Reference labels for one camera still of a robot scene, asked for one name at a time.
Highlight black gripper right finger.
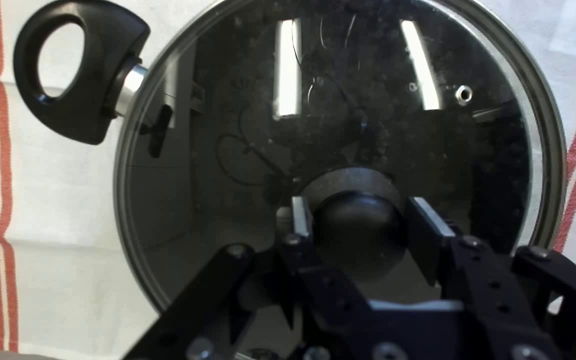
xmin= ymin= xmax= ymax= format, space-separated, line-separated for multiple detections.
xmin=407 ymin=197 xmax=489 ymax=294

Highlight white towel red stripes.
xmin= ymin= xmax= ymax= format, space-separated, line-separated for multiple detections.
xmin=0 ymin=0 xmax=576 ymax=360

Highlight glass pot lid black knob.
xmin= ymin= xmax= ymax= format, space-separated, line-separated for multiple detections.
xmin=116 ymin=0 xmax=565 ymax=309

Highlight black cooking pot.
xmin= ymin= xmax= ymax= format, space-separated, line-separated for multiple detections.
xmin=14 ymin=0 xmax=151 ymax=144

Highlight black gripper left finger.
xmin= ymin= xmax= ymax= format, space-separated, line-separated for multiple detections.
xmin=275 ymin=197 xmax=325 ymax=294

